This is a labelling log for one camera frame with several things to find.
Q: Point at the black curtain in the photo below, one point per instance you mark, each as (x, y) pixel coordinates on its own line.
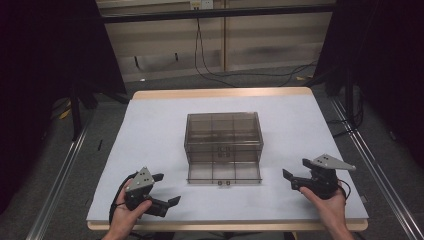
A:
(40, 66)
(386, 66)

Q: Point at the small black stick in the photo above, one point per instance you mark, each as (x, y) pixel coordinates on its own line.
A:
(99, 144)

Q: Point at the yellow floor tape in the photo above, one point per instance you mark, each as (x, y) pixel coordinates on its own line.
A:
(65, 113)

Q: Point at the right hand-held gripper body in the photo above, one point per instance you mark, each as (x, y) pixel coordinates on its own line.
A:
(321, 181)

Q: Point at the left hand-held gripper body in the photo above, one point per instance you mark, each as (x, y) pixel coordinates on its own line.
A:
(141, 195)

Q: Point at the transparent brown drawer cabinet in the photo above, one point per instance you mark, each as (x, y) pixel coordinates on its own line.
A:
(223, 133)

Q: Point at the black horizontal bar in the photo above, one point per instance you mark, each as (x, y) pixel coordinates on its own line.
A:
(216, 14)

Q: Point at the black metal stand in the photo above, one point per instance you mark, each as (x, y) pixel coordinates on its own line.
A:
(348, 100)
(75, 113)

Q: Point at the transparent brown divided drawer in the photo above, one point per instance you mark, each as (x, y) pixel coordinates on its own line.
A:
(224, 172)

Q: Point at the person's right hand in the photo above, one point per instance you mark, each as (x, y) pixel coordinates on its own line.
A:
(328, 208)

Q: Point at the metal floor rail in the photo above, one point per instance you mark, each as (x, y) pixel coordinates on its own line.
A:
(383, 180)
(56, 186)

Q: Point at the white wall socket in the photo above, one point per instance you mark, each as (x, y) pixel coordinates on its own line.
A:
(201, 4)

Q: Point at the white table mat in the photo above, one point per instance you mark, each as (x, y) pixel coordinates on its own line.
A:
(150, 133)

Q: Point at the person's left hand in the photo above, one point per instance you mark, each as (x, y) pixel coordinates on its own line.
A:
(125, 216)

